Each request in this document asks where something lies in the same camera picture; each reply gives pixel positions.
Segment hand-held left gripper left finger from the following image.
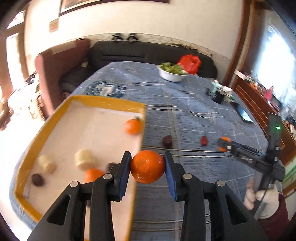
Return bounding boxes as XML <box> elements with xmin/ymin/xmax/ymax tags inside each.
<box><xmin>26</xmin><ymin>151</ymin><xmax>132</xmax><ymax>241</ymax></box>

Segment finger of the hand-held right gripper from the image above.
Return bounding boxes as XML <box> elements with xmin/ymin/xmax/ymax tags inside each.
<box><xmin>231</xmin><ymin>140</ymin><xmax>267</xmax><ymax>157</ymax></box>
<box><xmin>217</xmin><ymin>139</ymin><xmax>258</xmax><ymax>168</ymax></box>

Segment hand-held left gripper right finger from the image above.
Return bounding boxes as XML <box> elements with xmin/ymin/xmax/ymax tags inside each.
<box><xmin>164</xmin><ymin>151</ymin><xmax>270</xmax><ymax>241</ymax></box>

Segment orange mandarin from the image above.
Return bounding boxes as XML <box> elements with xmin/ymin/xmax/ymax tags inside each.
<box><xmin>217</xmin><ymin>137</ymin><xmax>232</xmax><ymax>152</ymax></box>
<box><xmin>84</xmin><ymin>168</ymin><xmax>105</xmax><ymax>183</ymax></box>
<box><xmin>123</xmin><ymin>117</ymin><xmax>142</xmax><ymax>135</ymax></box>
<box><xmin>130</xmin><ymin>150</ymin><xmax>166</xmax><ymax>184</ymax></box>

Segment white cylindrical fruit piece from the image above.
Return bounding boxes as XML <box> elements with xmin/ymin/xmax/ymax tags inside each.
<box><xmin>38</xmin><ymin>154</ymin><xmax>57</xmax><ymax>175</ymax></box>
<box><xmin>74</xmin><ymin>149</ymin><xmax>96</xmax><ymax>171</ymax></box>

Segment yellow-rimmed white cardboard box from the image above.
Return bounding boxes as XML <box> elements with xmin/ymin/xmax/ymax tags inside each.
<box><xmin>14</xmin><ymin>95</ymin><xmax>146</xmax><ymax>241</ymax></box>

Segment person's right forearm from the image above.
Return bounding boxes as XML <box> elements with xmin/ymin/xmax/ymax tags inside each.
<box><xmin>252</xmin><ymin>193</ymin><xmax>292</xmax><ymax>241</ymax></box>

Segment person's right hand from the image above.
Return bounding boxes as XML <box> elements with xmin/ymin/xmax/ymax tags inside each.
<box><xmin>244</xmin><ymin>178</ymin><xmax>279</xmax><ymax>218</ymax></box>

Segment black smartphone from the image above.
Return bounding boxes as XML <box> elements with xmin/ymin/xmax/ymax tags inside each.
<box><xmin>236</xmin><ymin>104</ymin><xmax>253</xmax><ymax>123</ymax></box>

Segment wooden cabinet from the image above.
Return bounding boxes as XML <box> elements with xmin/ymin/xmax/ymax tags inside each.
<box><xmin>231</xmin><ymin>70</ymin><xmax>296</xmax><ymax>163</ymax></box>

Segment black cup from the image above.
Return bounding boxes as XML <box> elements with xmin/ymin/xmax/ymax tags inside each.
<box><xmin>214</xmin><ymin>90</ymin><xmax>226</xmax><ymax>103</ymax></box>

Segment blue plaid tablecloth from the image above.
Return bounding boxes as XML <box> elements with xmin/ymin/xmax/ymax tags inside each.
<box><xmin>9</xmin><ymin>61</ymin><xmax>269</xmax><ymax>241</ymax></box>

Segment bright window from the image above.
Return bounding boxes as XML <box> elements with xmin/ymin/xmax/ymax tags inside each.
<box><xmin>254</xmin><ymin>23</ymin><xmax>296</xmax><ymax>105</ymax></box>

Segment blue patterned plate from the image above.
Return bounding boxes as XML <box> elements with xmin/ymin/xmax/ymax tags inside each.
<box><xmin>84</xmin><ymin>80</ymin><xmax>126</xmax><ymax>98</ymax></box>

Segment white bowl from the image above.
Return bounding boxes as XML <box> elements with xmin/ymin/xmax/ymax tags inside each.
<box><xmin>157</xmin><ymin>64</ymin><xmax>189</xmax><ymax>82</ymax></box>

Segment red plastic bag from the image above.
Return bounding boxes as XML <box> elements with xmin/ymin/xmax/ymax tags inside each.
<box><xmin>177</xmin><ymin>54</ymin><xmax>201</xmax><ymax>75</ymax></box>

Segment green leafy vegetables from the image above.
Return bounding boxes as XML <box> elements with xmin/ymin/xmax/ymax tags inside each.
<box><xmin>159</xmin><ymin>62</ymin><xmax>188</xmax><ymax>75</ymax></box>

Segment black sofa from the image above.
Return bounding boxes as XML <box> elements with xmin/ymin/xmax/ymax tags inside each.
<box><xmin>59</xmin><ymin>40</ymin><xmax>218</xmax><ymax>93</ymax></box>

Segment dark red chair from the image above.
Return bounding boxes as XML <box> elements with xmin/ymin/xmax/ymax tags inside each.
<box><xmin>35</xmin><ymin>38</ymin><xmax>90</xmax><ymax>118</ymax></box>

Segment framed wall picture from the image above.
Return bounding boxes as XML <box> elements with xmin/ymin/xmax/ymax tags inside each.
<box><xmin>59</xmin><ymin>0</ymin><xmax>170</xmax><ymax>16</ymax></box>

